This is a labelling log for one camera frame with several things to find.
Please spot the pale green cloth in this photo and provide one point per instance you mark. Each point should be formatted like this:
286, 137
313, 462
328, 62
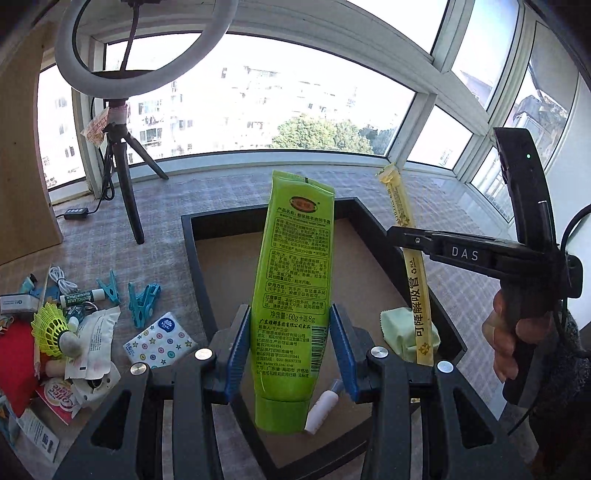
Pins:
397, 330

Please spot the crumpled paper tag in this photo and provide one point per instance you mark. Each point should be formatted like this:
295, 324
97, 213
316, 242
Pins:
94, 131

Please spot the white window frame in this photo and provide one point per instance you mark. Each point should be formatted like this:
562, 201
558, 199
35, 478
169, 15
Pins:
323, 60

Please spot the pale wooden board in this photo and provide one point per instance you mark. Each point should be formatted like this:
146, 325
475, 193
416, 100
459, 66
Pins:
23, 161

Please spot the red cloth pouch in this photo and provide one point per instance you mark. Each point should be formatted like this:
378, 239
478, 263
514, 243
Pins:
16, 369

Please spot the black tray container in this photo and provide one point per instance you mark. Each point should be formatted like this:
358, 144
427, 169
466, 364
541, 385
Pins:
221, 286

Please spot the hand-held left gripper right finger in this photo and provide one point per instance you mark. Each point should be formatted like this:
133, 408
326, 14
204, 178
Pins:
344, 360

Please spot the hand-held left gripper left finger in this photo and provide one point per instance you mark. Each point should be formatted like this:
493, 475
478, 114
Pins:
238, 355

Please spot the white printed card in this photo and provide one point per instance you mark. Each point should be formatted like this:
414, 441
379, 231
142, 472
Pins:
39, 436

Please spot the black tripod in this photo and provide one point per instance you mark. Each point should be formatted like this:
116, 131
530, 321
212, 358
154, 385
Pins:
121, 161

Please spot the person's right hand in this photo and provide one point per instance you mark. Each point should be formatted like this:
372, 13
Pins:
503, 341

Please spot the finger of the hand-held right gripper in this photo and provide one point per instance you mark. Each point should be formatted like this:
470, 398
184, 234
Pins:
418, 240

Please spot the blue clothespin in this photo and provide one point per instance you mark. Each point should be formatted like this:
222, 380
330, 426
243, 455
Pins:
152, 297
110, 288
136, 309

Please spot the white power bank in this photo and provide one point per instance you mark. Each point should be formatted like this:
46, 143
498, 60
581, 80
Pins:
18, 304

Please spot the yellow shuttlecock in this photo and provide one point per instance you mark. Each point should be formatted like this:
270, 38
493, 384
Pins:
48, 330

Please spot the green hand cream tube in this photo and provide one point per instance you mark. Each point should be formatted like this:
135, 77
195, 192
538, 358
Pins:
291, 277

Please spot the green lip balm stick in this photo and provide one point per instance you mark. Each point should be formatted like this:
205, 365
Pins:
78, 297

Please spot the star print tissue pack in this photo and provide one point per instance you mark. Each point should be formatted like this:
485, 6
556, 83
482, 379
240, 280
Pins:
159, 341

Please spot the white plastic packet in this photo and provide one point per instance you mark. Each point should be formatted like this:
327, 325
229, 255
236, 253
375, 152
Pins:
97, 337

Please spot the person's right forearm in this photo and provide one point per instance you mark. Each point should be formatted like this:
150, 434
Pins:
565, 383

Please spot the pink checked tablecloth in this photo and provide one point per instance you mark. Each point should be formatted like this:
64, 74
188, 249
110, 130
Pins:
147, 240

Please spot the green tree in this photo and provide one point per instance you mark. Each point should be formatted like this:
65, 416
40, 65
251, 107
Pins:
323, 134

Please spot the small white tube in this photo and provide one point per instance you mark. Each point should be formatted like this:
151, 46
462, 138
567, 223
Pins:
321, 408

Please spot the yellow straw packet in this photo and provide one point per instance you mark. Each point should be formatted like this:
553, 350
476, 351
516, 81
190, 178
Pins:
422, 314

